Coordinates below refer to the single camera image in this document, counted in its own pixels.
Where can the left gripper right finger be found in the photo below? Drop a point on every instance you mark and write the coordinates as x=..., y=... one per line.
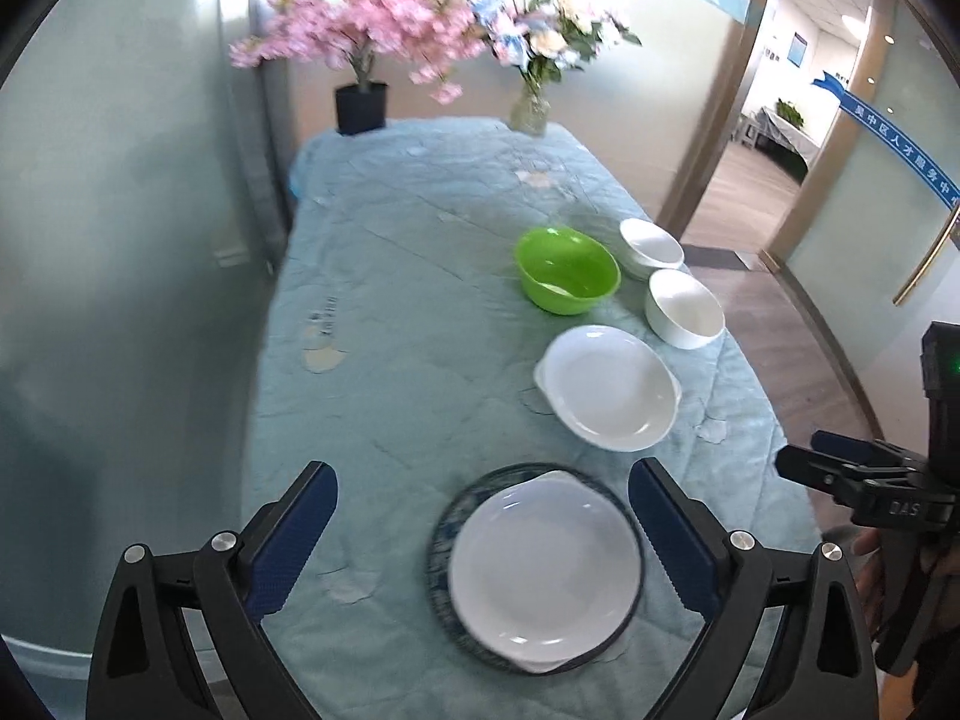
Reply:
x=820, y=664

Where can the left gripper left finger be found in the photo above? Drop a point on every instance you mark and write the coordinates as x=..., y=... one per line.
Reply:
x=144, y=663

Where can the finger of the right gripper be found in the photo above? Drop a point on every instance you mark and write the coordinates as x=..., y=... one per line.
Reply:
x=874, y=452
x=840, y=472

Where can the white ceramic bowl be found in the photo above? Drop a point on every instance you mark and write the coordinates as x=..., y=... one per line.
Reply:
x=682, y=311
x=645, y=248

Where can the white oval handled dish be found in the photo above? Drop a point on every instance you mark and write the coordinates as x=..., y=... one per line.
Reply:
x=609, y=388

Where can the white plate with handles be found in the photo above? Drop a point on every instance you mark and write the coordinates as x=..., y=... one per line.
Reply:
x=573, y=570

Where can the white round plate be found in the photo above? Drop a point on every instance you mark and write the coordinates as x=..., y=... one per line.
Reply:
x=478, y=580

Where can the blue floral patterned plate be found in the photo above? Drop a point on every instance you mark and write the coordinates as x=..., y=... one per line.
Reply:
x=440, y=549

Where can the green plastic bowl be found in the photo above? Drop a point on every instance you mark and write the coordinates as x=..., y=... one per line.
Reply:
x=565, y=272

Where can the person's right hand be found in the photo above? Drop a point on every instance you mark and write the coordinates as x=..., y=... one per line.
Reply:
x=882, y=579

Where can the flower bouquet glass vase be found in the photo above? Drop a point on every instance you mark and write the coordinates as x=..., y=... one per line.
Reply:
x=543, y=40

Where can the pink blossom plant black pot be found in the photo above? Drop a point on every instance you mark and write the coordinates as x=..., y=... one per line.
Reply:
x=430, y=36

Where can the gold door handle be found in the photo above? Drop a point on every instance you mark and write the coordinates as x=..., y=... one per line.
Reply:
x=944, y=236

